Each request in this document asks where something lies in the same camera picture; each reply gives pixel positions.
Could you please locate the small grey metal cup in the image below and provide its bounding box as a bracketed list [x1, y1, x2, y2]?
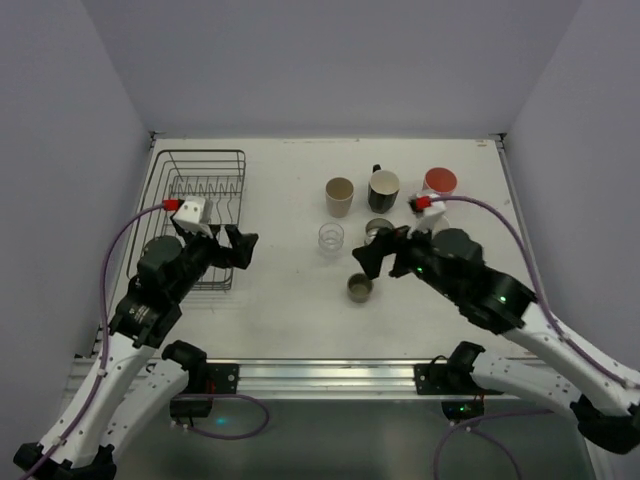
[347, 273, 373, 303]

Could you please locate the clear glass cup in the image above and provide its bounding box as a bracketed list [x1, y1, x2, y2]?
[318, 222, 345, 256]

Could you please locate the black mug cream inside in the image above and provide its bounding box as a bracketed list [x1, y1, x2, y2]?
[367, 164, 400, 214]

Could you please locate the beige cup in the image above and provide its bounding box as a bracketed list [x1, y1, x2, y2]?
[325, 177, 354, 218]

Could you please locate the tall salmon pink cup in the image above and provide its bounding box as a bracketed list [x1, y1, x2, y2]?
[423, 167, 458, 195]

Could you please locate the pink mug with handle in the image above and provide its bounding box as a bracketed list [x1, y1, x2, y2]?
[432, 216, 451, 236]

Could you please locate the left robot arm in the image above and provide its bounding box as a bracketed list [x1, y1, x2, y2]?
[14, 225, 258, 479]

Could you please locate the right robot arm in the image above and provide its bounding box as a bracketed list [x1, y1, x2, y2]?
[352, 227, 639, 455]

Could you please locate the left controller box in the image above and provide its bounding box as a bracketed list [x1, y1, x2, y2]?
[169, 398, 213, 421]

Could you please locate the controller box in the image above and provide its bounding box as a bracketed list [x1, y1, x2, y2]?
[441, 400, 485, 424]
[169, 398, 213, 421]

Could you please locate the right controller box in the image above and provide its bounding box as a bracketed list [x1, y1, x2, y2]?
[441, 400, 485, 424]

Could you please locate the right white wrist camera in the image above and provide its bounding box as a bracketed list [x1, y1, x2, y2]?
[408, 191, 446, 236]

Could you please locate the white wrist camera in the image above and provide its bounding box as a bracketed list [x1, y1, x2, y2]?
[171, 196, 214, 238]
[408, 191, 446, 236]

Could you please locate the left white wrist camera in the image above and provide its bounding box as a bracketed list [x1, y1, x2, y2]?
[171, 196, 214, 238]

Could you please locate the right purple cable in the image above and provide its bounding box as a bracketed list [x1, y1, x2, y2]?
[417, 194, 640, 480]

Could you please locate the purple cable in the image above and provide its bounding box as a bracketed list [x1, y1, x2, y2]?
[417, 194, 640, 480]
[19, 198, 181, 480]

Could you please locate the black wire dish rack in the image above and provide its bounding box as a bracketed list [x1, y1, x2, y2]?
[122, 148, 246, 279]

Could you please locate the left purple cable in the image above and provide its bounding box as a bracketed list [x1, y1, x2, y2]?
[19, 198, 181, 480]

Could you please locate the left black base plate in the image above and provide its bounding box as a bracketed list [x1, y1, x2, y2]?
[205, 363, 240, 395]

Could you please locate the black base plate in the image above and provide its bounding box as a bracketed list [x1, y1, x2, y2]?
[205, 363, 240, 395]
[413, 363, 502, 396]

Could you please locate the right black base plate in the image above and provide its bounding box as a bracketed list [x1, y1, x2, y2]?
[413, 363, 502, 396]

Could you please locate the aluminium mounting rail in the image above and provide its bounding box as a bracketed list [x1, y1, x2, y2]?
[64, 357, 591, 401]

